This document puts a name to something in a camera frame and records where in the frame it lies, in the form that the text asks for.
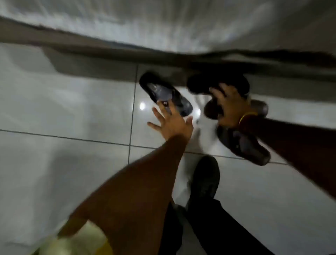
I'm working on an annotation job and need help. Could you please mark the person's right forearm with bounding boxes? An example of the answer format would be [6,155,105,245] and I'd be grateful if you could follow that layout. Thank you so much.
[239,115,336,201]

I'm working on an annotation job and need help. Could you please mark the person's left forearm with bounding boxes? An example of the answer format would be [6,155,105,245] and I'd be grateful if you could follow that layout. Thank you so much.
[59,134,194,255]

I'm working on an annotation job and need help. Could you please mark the black lace-up shoe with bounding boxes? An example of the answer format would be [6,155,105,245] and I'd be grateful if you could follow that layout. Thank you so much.
[188,155,221,205]

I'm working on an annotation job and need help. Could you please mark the person's left hand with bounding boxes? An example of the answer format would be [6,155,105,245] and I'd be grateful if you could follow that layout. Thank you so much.
[147,101,194,142]

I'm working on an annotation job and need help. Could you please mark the pale yellow sleeve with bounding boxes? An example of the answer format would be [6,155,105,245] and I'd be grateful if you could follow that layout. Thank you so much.
[34,219,113,255]

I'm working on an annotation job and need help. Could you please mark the black trousers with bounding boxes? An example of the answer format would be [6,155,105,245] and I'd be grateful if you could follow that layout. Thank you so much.
[160,197,275,255]

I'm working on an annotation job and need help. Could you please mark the yellow wrist band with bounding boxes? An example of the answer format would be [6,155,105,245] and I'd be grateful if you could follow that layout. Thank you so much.
[238,112,259,126]

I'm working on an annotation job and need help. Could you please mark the person's right hand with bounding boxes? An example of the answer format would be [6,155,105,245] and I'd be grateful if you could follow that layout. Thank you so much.
[209,83,252,129]

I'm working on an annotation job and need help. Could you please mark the brown leather sandal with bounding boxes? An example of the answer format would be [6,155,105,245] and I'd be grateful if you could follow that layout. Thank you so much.
[216,125,271,166]
[203,98,269,120]

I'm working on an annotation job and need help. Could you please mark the black flip-flop sandal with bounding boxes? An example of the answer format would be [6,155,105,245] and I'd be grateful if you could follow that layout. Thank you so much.
[138,71,194,117]
[187,72,250,96]

